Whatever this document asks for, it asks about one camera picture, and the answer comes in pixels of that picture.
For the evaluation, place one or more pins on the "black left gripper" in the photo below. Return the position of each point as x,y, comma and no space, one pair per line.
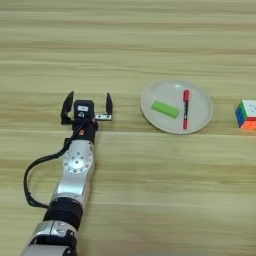
87,133

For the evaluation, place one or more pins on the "multicoloured puzzle cube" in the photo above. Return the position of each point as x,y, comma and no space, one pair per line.
248,110

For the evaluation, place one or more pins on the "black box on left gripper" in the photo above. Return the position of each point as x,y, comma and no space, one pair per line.
88,113

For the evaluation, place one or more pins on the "green rectangular block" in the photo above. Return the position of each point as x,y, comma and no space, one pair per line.
165,109

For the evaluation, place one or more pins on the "white round plate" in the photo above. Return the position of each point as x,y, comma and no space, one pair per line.
166,93

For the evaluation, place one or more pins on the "red marker pen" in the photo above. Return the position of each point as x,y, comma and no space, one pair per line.
185,113

